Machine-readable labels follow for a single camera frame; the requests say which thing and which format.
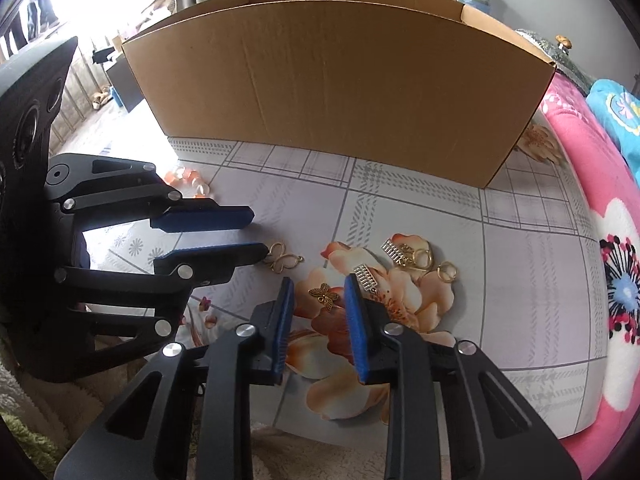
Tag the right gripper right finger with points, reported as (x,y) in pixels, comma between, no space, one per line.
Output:
(492,431)

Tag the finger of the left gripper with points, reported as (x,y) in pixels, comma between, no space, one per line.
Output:
(210,262)
(200,217)

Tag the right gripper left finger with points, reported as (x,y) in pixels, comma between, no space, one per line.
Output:
(187,400)

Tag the gold butterfly outline pendant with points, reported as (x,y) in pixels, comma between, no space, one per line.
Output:
(279,259)

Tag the small gold butterfly charm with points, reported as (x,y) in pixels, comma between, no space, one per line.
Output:
(325,296)

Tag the silver rhinestone bar earring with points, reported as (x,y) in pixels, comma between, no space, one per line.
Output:
(366,279)

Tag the dark grey cabinet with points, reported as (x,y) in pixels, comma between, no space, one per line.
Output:
(124,82)

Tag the green fuzzy sleeve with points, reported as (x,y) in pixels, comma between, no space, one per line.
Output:
(38,430)

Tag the brown cardboard box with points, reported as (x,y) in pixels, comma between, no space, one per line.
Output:
(429,85)

